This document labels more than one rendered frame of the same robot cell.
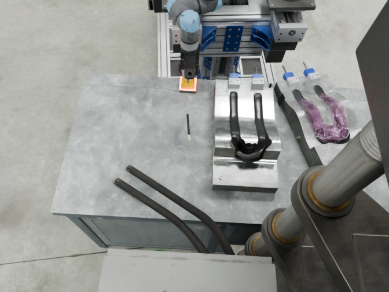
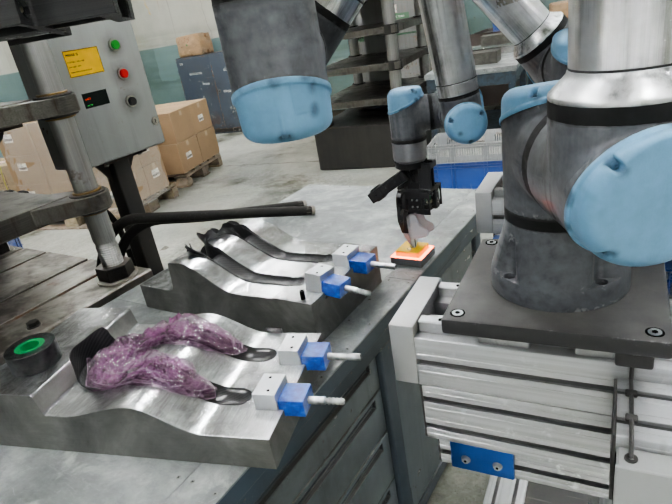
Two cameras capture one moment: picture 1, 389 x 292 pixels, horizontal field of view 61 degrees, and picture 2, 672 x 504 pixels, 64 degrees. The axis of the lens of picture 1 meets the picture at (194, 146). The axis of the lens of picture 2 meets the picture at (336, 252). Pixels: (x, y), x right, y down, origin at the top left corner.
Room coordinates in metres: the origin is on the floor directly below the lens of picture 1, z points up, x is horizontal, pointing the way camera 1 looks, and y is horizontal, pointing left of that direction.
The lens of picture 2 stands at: (1.56, -0.99, 1.36)
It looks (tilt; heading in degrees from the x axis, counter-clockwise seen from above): 24 degrees down; 127
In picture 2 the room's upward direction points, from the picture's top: 10 degrees counter-clockwise
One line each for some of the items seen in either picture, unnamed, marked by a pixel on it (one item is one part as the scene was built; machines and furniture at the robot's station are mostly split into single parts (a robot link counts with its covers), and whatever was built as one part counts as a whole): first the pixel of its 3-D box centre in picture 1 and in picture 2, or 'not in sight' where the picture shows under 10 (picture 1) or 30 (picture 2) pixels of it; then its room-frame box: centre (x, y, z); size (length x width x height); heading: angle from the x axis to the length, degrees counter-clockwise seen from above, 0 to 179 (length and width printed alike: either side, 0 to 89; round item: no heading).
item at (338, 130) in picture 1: (326, 114); (157, 351); (0.83, -0.56, 0.90); 0.26 x 0.18 x 0.08; 19
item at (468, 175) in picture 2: not in sight; (473, 168); (0.06, 2.89, 0.11); 0.61 x 0.41 x 0.22; 11
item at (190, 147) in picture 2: not in sight; (149, 146); (-3.45, 2.66, 0.37); 1.20 x 0.82 x 0.74; 19
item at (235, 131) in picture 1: (248, 121); (252, 251); (0.75, -0.22, 0.92); 0.35 x 0.16 x 0.09; 1
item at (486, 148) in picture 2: not in sight; (472, 146); (0.06, 2.89, 0.28); 0.61 x 0.41 x 0.15; 11
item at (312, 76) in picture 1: (308, 72); (302, 399); (1.10, -0.52, 0.86); 0.13 x 0.05 x 0.05; 19
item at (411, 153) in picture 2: (188, 42); (410, 150); (1.02, 0.06, 1.07); 0.08 x 0.08 x 0.05
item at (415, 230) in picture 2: not in sight; (416, 232); (1.02, 0.04, 0.88); 0.06 x 0.03 x 0.09; 1
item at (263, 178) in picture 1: (244, 130); (254, 268); (0.73, -0.21, 0.87); 0.50 x 0.26 x 0.14; 1
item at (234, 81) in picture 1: (233, 76); (367, 263); (1.00, -0.15, 0.89); 0.13 x 0.05 x 0.05; 1
